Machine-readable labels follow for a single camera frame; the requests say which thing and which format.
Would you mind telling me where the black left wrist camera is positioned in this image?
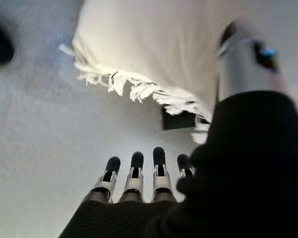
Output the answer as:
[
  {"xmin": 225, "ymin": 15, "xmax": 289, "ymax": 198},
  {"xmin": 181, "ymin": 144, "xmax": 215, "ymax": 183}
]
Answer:
[{"xmin": 252, "ymin": 41, "xmax": 279, "ymax": 74}]

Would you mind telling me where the robot right leg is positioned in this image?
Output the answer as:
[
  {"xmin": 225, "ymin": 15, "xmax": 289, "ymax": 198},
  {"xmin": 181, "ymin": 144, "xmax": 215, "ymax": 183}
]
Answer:
[{"xmin": 0, "ymin": 18, "xmax": 15, "ymax": 65}]

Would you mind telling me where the white fringed blanket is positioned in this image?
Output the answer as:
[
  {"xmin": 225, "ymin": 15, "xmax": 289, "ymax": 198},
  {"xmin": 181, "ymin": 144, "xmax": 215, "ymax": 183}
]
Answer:
[{"xmin": 59, "ymin": 0, "xmax": 229, "ymax": 145}]

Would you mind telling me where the black square block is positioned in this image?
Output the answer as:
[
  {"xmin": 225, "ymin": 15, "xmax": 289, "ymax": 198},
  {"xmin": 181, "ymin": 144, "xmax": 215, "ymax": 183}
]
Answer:
[{"xmin": 160, "ymin": 110, "xmax": 197, "ymax": 131}]

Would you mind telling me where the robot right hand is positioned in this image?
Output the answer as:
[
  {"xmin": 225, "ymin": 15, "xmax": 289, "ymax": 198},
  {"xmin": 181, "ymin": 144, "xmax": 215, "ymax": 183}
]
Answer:
[{"xmin": 58, "ymin": 91, "xmax": 298, "ymax": 238}]

